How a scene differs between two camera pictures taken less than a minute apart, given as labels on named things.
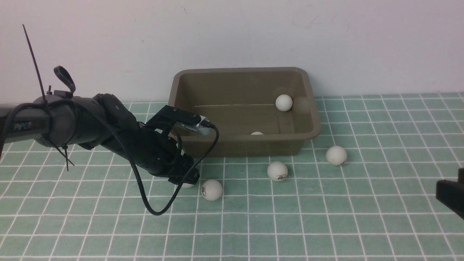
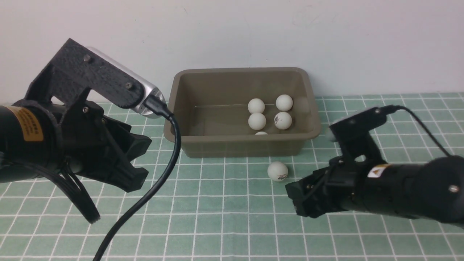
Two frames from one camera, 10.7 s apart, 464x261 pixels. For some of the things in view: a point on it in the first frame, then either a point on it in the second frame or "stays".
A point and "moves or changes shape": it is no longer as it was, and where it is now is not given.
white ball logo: x=277 y=171 stays
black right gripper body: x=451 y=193 to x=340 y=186
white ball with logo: x=211 y=190 to x=282 y=120
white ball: x=336 y=155 moves or changes shape
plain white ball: x=186 y=185 to x=257 y=121
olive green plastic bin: x=241 y=103 stays
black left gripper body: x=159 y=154 to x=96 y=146
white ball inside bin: x=284 y=102 stays
